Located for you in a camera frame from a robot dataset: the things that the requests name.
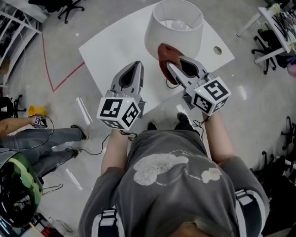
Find yellow bucket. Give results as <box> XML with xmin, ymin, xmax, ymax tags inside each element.
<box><xmin>28</xmin><ymin>105</ymin><xmax>48</xmax><ymax>117</ymax></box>

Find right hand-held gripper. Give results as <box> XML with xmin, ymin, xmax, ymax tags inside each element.
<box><xmin>166</xmin><ymin>56</ymin><xmax>232</xmax><ymax>116</ymax></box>

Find grey black harness strap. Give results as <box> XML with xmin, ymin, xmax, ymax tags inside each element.
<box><xmin>234</xmin><ymin>188</ymin><xmax>257</xmax><ymax>232</ymax></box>
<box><xmin>96</xmin><ymin>207</ymin><xmax>120</xmax><ymax>237</ymax></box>

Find white shade table lamp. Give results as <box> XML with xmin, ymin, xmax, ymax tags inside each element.
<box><xmin>144</xmin><ymin>0</ymin><xmax>204</xmax><ymax>62</ymax></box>

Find reddish brown cloth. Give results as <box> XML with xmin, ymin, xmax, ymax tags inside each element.
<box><xmin>157</xmin><ymin>43</ymin><xmax>186</xmax><ymax>85</ymax></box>

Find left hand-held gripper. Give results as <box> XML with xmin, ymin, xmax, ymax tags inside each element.
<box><xmin>96</xmin><ymin>60</ymin><xmax>147</xmax><ymax>131</ymax></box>

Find purple bag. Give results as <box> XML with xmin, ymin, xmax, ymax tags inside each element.
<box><xmin>286</xmin><ymin>56</ymin><xmax>296</xmax><ymax>77</ymax></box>

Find white cluttered desk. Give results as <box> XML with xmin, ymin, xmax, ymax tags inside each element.
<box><xmin>235</xmin><ymin>6</ymin><xmax>296</xmax><ymax>65</ymax></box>

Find person's grey printed shirt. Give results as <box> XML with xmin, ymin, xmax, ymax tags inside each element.
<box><xmin>78</xmin><ymin>129</ymin><xmax>271</xmax><ymax>237</ymax></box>

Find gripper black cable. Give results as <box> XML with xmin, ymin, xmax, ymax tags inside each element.
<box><xmin>77</xmin><ymin>130</ymin><xmax>137</xmax><ymax>156</ymax></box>
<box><xmin>192</xmin><ymin>115</ymin><xmax>210</xmax><ymax>141</ymax></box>

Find white metal shelf frame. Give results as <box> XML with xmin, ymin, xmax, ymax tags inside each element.
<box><xmin>0</xmin><ymin>0</ymin><xmax>43</xmax><ymax>88</ymax></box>

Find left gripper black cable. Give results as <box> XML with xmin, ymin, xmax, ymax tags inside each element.
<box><xmin>77</xmin><ymin>130</ymin><xmax>137</xmax><ymax>156</ymax></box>

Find black office chair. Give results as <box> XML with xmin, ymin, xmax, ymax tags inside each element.
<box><xmin>0</xmin><ymin>94</ymin><xmax>27</xmax><ymax>120</ymax></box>
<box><xmin>251</xmin><ymin>28</ymin><xmax>286</xmax><ymax>75</ymax></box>
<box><xmin>249</xmin><ymin>150</ymin><xmax>296</xmax><ymax>200</ymax></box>
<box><xmin>280</xmin><ymin>115</ymin><xmax>296</xmax><ymax>151</ymax></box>
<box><xmin>27</xmin><ymin>0</ymin><xmax>86</xmax><ymax>25</ymax></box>

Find person's right forearm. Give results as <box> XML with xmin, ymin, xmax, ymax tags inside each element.
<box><xmin>203</xmin><ymin>112</ymin><xmax>237</xmax><ymax>163</ymax></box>

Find black lamp cable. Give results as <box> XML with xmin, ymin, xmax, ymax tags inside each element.
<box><xmin>165</xmin><ymin>78</ymin><xmax>180</xmax><ymax>90</ymax></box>

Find person's black right shoe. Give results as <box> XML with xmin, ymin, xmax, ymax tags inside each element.
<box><xmin>176</xmin><ymin>112</ymin><xmax>191</xmax><ymax>124</ymax></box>

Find person's black trousers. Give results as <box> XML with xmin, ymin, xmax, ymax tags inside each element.
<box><xmin>173</xmin><ymin>119</ymin><xmax>200</xmax><ymax>136</ymax></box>

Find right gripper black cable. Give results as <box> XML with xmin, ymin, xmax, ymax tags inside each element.
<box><xmin>192</xmin><ymin>115</ymin><xmax>210</xmax><ymax>141</ymax></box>

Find person's left forearm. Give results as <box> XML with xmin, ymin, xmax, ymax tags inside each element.
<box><xmin>100</xmin><ymin>127</ymin><xmax>130</xmax><ymax>176</ymax></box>

